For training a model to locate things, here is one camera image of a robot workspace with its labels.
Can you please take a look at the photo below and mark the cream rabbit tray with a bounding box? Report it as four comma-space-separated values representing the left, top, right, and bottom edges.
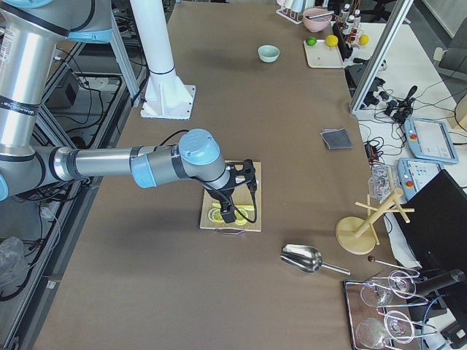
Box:
303, 39, 343, 69

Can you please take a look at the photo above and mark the pink ribbed bowl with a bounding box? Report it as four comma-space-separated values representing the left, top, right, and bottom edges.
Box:
303, 7, 333, 33

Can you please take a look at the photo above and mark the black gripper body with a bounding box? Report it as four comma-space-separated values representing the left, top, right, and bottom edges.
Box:
209, 189, 234, 215

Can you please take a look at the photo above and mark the yellow lemon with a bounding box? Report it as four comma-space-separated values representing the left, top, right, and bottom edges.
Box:
325, 35, 339, 47

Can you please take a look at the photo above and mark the grey folded cloth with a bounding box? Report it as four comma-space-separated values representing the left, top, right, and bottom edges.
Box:
320, 128, 353, 150

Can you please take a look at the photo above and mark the lower teach pendant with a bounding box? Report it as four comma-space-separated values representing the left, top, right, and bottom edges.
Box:
397, 157, 444, 200

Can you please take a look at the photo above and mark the bamboo cutting board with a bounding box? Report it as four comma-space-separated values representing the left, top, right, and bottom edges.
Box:
199, 161, 262, 232

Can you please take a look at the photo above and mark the aluminium frame post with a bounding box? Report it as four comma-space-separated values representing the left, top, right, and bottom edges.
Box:
349, 0, 414, 115

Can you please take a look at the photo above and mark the lemon slice near handle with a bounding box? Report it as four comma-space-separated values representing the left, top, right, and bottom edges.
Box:
207, 208, 223, 223

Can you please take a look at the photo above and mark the white camera pillar base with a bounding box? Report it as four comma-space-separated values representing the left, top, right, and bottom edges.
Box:
131, 0, 196, 120

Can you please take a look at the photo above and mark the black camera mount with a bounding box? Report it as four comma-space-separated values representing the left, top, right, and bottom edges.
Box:
223, 159, 258, 193

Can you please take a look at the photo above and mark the mint green bowl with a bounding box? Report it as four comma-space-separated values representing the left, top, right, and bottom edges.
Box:
258, 44, 280, 63

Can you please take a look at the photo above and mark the green lime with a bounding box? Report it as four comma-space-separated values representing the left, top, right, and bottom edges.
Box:
306, 37, 317, 46

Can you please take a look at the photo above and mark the wooden mug tree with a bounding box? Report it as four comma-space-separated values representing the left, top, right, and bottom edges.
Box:
336, 167, 415, 254

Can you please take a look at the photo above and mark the upper teach pendant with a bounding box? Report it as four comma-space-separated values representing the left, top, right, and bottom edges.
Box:
404, 117, 459, 164

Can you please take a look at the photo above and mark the teach pendant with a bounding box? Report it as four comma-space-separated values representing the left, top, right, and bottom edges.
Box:
397, 157, 444, 200
404, 117, 459, 164

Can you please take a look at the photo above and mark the steel scoop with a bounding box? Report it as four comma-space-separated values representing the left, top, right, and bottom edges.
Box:
280, 244, 351, 276

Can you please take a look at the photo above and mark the black monitor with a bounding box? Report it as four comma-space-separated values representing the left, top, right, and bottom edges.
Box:
398, 170, 466, 271

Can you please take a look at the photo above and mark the yellow plastic knife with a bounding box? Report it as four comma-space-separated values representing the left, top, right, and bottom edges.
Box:
212, 203, 255, 211

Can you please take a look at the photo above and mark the yellow ball on rack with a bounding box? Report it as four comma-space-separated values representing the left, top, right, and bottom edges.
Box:
359, 34, 369, 46

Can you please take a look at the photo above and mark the mirror tray with glasses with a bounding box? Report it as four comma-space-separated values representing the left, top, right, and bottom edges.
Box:
344, 269, 437, 349

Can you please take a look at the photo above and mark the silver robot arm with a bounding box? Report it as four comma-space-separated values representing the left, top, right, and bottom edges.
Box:
1, 1, 236, 222

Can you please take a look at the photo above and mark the stacked lemon slice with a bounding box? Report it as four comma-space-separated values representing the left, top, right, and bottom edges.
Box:
234, 208, 249, 226

